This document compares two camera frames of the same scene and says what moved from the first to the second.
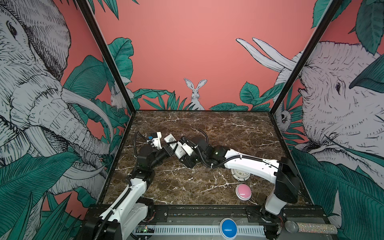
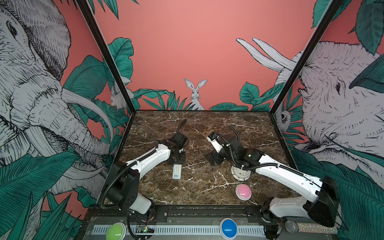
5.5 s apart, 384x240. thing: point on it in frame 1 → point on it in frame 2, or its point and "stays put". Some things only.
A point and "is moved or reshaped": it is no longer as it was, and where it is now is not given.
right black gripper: [188, 161] → [216, 155]
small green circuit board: [145, 229] stays put
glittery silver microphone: [293, 227] stays put
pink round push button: [243, 192] stays put
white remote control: [170, 138] is moved or reshaped
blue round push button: [228, 228] stays put
